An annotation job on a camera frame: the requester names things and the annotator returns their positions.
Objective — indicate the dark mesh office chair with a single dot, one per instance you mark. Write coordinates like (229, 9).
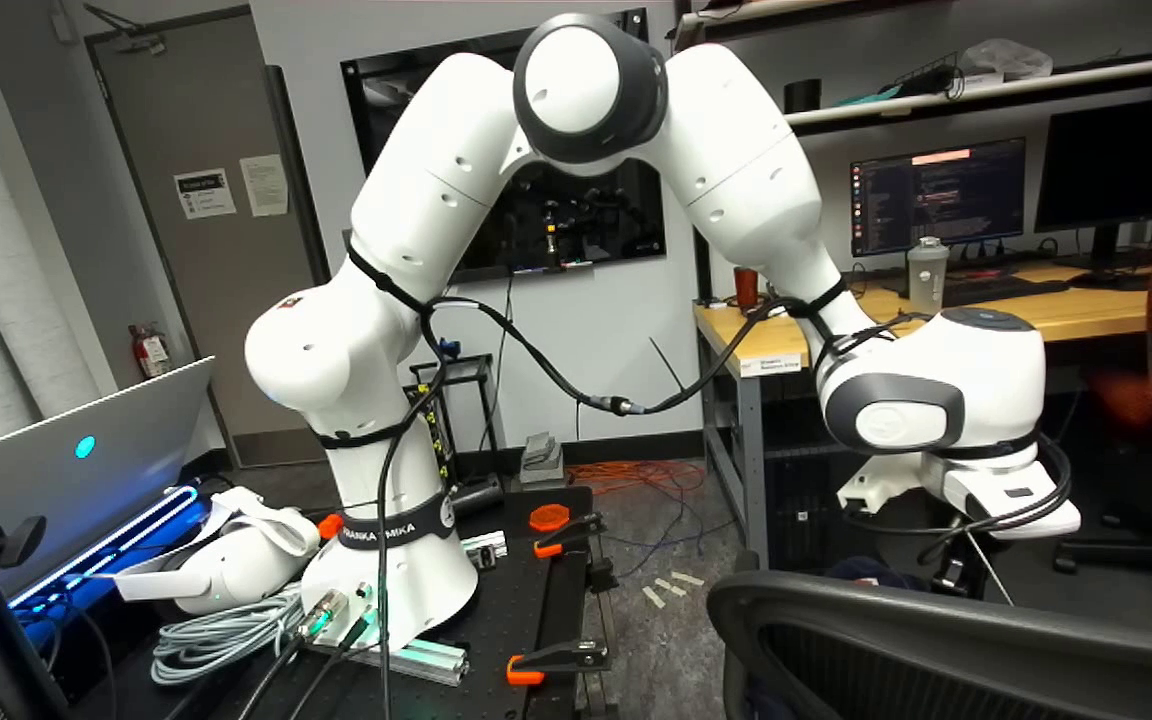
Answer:
(837, 649)

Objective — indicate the orange clamp near base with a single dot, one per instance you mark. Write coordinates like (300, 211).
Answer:
(556, 527)

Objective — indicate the wooden workbench with grey legs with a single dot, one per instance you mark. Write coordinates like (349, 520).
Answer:
(761, 376)

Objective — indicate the red cup on desk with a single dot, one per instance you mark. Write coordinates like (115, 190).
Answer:
(747, 289)

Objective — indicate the orange clamp front edge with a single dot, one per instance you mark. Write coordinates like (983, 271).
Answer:
(529, 671)

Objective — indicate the clear plastic shaker bottle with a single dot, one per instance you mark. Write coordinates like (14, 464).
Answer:
(925, 273)

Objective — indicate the white vr headset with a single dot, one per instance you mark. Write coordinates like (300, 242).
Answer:
(241, 553)

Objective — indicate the lit computer monitor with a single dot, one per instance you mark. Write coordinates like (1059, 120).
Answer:
(956, 195)

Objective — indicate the grey door with notices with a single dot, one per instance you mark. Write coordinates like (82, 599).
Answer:
(207, 137)

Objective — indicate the red fire extinguisher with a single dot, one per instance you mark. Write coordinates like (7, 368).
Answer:
(149, 354)

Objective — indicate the silver open laptop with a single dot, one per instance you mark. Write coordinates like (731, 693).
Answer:
(99, 464)

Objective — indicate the dark monitor right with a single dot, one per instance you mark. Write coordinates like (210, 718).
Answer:
(1097, 173)

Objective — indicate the wall mounted black tv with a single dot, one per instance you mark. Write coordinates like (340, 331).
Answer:
(540, 222)

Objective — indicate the wall shelf with items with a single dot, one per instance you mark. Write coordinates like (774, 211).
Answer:
(946, 87)

